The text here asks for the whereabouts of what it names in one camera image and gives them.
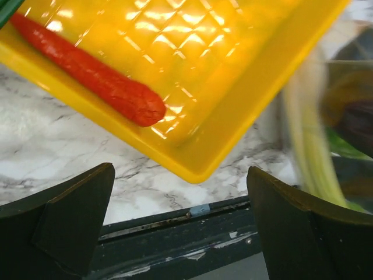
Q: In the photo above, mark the black metal base rail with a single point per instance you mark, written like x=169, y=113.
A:
x=177, y=245

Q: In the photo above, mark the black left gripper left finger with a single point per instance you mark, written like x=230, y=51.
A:
x=53, y=233

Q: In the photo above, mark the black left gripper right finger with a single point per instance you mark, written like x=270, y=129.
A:
x=305, y=237

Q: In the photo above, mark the dark purple round fruit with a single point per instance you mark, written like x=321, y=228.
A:
x=346, y=108

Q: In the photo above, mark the green celery stalk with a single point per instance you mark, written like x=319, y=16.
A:
x=307, y=136

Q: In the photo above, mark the clear pink-dotted zip bag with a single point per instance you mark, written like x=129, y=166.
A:
x=345, y=48

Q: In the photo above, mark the yellow plastic tray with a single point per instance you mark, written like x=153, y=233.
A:
x=215, y=64

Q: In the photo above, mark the orange carrot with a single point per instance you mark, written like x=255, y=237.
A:
x=132, y=99

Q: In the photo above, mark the green chive bundle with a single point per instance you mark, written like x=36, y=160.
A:
x=7, y=9

